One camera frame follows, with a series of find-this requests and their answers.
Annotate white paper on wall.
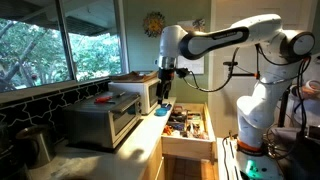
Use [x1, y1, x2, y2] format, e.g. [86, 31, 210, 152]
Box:
[176, 54, 205, 76]

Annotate wooden tray stack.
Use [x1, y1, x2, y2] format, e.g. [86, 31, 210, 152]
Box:
[109, 70, 160, 84]

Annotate white microwave oven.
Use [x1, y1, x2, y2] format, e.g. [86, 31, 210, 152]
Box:
[107, 77, 161, 116]

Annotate red handled butter knife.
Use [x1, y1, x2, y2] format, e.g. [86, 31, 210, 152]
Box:
[93, 91, 127, 105]

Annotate robot base platform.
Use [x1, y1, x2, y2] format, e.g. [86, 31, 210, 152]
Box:
[216, 137, 288, 180]

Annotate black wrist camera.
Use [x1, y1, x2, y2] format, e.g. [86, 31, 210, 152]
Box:
[175, 67, 190, 79]

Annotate silver toaster oven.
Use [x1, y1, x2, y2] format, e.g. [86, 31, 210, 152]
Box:
[62, 91, 143, 150]

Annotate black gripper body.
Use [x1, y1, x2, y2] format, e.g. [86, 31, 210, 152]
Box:
[157, 67, 176, 88]

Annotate large glass window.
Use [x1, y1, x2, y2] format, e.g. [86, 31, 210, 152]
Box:
[0, 0, 129, 94]

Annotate dark blue small bowl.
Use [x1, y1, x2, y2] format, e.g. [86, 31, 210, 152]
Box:
[160, 102, 173, 111]

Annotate teal small bowl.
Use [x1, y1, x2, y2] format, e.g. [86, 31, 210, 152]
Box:
[154, 106, 168, 117]

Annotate open wooden drawer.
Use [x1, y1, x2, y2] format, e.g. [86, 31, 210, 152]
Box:
[161, 102, 217, 162]

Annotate sun wall decoration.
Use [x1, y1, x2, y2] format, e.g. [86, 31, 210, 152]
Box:
[142, 11, 166, 38]

